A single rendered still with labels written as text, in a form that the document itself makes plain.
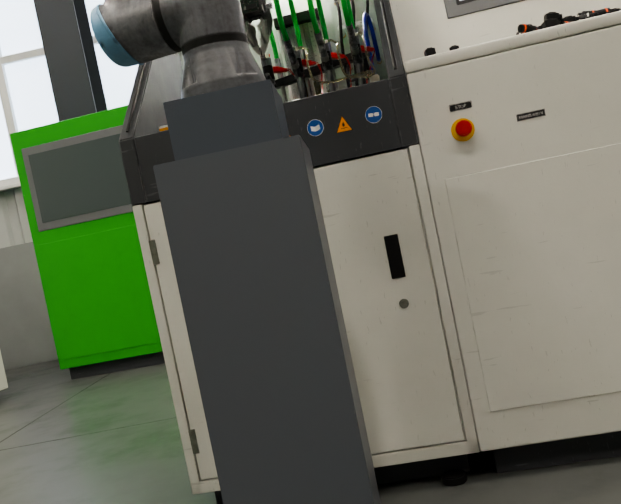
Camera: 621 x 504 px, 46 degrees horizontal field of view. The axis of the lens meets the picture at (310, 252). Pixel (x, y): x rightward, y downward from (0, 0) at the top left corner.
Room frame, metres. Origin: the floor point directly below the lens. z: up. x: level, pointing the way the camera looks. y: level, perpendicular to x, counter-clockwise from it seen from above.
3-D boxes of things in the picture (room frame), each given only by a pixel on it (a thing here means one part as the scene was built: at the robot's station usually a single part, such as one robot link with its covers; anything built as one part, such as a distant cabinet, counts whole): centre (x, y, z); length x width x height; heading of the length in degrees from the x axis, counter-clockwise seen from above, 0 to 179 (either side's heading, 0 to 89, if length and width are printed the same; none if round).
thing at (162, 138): (1.73, 0.05, 0.87); 0.62 x 0.04 x 0.16; 81
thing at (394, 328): (1.71, 0.06, 0.44); 0.65 x 0.02 x 0.68; 81
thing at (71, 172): (4.95, 1.14, 0.81); 1.05 x 0.81 x 1.62; 80
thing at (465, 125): (1.62, -0.39, 0.80); 0.05 x 0.04 x 0.05; 81
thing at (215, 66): (1.27, 0.09, 0.95); 0.15 x 0.15 x 0.10
